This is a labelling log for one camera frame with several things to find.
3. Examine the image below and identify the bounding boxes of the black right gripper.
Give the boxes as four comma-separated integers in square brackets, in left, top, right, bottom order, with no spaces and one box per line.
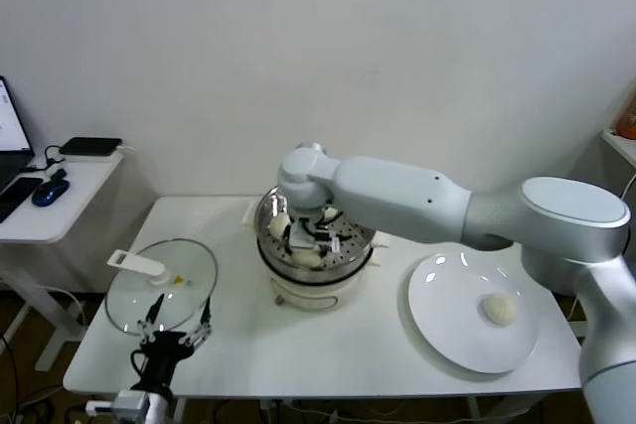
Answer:
[282,217,352,259]

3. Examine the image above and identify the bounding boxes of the stainless steel steamer basket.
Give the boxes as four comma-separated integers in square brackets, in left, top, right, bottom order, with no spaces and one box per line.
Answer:
[241,185,392,272]

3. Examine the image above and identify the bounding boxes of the glass lid with white handle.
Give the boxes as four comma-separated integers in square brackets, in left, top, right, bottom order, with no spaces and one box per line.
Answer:
[103,238,219,337]

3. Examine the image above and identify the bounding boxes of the white electric cooker base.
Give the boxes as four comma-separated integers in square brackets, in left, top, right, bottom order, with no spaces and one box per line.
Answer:
[257,239,384,314]

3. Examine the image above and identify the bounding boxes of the orange object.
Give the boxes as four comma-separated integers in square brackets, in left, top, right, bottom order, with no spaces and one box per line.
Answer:
[615,95,636,140]

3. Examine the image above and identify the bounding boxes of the black laptop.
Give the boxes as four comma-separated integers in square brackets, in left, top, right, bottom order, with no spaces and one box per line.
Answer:
[0,75,36,197]

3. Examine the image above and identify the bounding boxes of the black flat hard drive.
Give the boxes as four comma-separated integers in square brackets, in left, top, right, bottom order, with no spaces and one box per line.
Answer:
[58,136,123,159]

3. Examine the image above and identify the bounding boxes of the black usb cable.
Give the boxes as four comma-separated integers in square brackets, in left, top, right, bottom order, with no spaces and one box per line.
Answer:
[43,144,69,183]

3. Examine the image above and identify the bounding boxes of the white side desk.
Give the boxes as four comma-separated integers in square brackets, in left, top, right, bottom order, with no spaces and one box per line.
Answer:
[0,148,125,373]

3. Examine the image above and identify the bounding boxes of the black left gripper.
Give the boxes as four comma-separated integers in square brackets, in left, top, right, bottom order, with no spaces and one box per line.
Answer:
[136,293,214,395]

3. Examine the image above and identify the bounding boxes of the blue computer mouse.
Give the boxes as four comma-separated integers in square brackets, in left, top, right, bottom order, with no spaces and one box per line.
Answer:
[30,179,70,209]

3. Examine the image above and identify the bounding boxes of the black smartphone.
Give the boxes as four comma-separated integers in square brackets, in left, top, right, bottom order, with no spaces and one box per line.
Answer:
[0,177,45,224]

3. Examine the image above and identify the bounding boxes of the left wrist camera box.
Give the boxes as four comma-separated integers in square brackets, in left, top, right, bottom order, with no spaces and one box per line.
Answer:
[83,390,150,420]

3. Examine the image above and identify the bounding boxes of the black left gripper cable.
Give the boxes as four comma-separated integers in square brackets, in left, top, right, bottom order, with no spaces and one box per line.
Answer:
[129,349,150,375]

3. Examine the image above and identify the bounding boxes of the white shelf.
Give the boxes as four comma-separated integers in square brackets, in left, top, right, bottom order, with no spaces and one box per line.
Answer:
[599,128,636,170]

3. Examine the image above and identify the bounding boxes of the large white plate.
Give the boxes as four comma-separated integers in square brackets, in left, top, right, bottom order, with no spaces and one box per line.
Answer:
[406,251,540,374]

